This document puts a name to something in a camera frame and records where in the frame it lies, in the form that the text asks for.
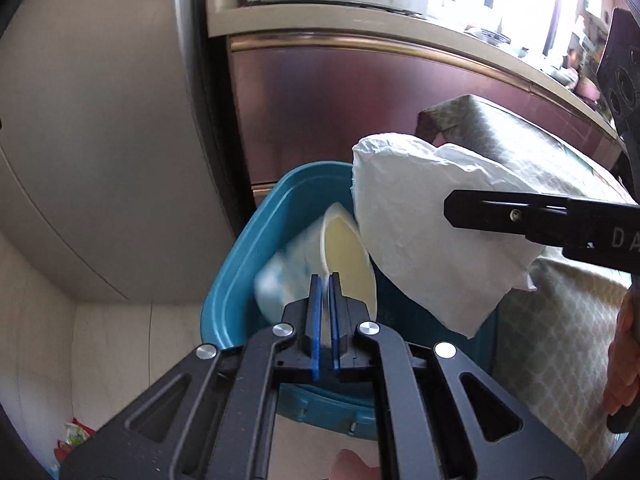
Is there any person's left hand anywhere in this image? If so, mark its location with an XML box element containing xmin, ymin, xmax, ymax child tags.
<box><xmin>329</xmin><ymin>448</ymin><xmax>381</xmax><ymax>480</ymax></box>

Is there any white refrigerator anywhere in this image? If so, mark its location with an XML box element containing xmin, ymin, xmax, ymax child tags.
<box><xmin>1</xmin><ymin>0</ymin><xmax>234</xmax><ymax>304</ymax></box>

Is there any table with patterned tablecloth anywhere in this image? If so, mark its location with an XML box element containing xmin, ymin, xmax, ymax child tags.
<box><xmin>416</xmin><ymin>96</ymin><xmax>631</xmax><ymax>476</ymax></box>

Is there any white paper cup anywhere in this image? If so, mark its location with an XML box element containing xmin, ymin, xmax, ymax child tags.
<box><xmin>254</xmin><ymin>203</ymin><xmax>378</xmax><ymax>324</ymax></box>

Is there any teal plastic trash bin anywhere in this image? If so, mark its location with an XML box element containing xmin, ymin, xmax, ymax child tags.
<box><xmin>201</xmin><ymin>160</ymin><xmax>498</xmax><ymax>440</ymax></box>

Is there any brown kitchen cabinet with countertop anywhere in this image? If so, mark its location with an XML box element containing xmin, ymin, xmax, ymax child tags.
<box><xmin>206</xmin><ymin>4</ymin><xmax>622</xmax><ymax>198</ymax></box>

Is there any red and green packaging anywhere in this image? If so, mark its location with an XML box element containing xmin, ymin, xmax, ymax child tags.
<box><xmin>49</xmin><ymin>417</ymin><xmax>96</xmax><ymax>479</ymax></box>

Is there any person's right hand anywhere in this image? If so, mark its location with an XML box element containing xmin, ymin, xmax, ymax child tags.
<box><xmin>603</xmin><ymin>288</ymin><xmax>639</xmax><ymax>415</ymax></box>

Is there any white paper napkin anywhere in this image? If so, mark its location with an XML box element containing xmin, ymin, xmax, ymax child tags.
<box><xmin>352</xmin><ymin>133</ymin><xmax>544</xmax><ymax>338</ymax></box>

